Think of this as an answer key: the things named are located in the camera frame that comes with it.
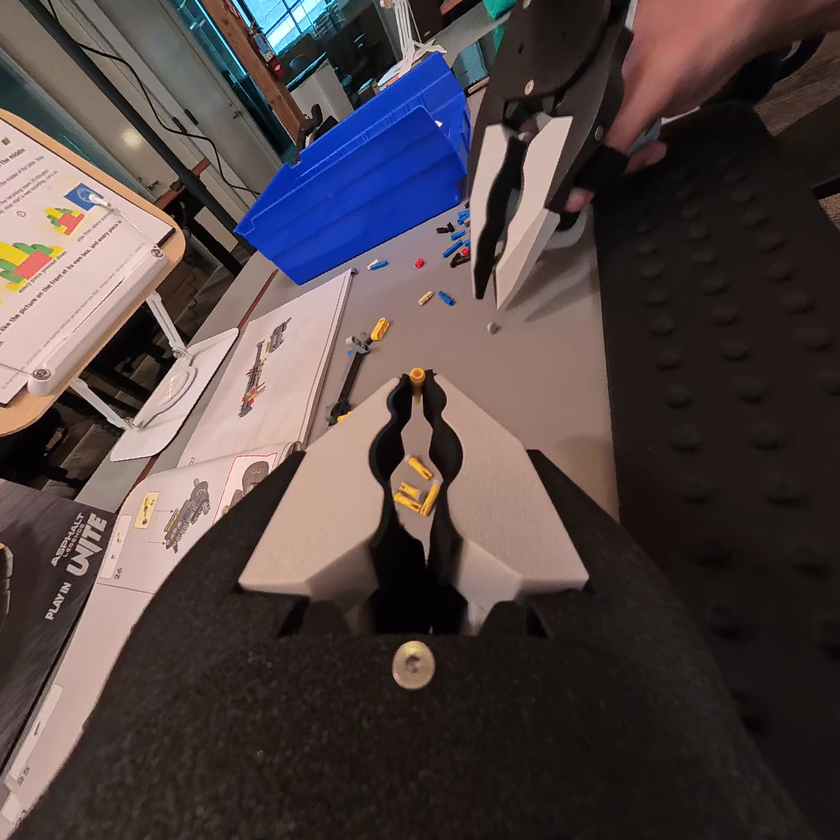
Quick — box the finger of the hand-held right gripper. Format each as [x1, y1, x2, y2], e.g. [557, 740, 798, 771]
[492, 115, 575, 311]
[469, 123, 528, 301]

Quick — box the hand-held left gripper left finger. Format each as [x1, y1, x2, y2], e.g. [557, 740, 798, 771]
[238, 375, 413, 634]

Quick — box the black curved handle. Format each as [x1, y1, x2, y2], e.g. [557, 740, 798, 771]
[295, 104, 342, 155]

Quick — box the building instruction booklet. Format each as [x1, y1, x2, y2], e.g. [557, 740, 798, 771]
[0, 268, 357, 818]

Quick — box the black stand pole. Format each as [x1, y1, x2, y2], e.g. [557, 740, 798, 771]
[20, 0, 250, 263]

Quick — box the wooden pillar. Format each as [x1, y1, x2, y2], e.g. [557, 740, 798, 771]
[200, 0, 306, 142]

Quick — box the black dimpled mat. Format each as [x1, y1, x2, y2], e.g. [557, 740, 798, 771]
[594, 98, 840, 840]

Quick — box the scatter of small toy pins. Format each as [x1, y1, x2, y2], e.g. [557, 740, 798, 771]
[435, 209, 475, 269]

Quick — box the person's right hand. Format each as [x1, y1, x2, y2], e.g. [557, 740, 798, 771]
[604, 0, 777, 175]

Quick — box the pile of yellow toy pins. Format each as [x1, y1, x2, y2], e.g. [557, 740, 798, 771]
[392, 455, 442, 517]

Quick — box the black cable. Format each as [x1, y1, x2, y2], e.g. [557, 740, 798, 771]
[75, 42, 263, 198]

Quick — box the white cabinet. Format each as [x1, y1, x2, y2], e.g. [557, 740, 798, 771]
[305, 56, 358, 122]

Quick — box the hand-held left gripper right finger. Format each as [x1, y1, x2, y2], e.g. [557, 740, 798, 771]
[420, 374, 589, 637]

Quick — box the toy car set box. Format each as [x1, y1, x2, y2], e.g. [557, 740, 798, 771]
[0, 479, 118, 772]

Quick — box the blue plastic bin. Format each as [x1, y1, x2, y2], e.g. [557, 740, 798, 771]
[234, 52, 472, 286]

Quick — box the long black toy beam assembly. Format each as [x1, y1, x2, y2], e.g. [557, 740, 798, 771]
[325, 317, 391, 426]

